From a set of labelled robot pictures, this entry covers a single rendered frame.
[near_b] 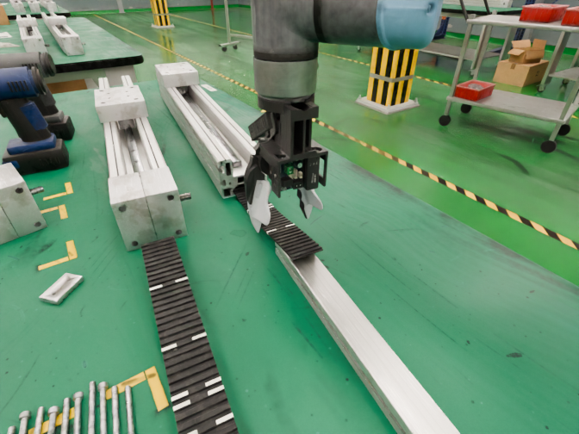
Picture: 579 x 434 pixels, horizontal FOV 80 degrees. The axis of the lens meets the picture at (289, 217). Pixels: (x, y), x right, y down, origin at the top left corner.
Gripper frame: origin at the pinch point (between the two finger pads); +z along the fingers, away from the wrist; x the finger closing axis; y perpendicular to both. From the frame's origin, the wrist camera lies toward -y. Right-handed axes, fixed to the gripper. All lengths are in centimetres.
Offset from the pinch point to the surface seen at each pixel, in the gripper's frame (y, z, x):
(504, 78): -255, 77, 432
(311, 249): 8.2, 0.9, 1.1
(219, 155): -20.6, -2.9, -3.9
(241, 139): -26.5, -2.9, 2.8
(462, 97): -167, 56, 250
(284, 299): 11.4, 5.6, -4.7
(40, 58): -68, -15, -34
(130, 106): -50, -6, -17
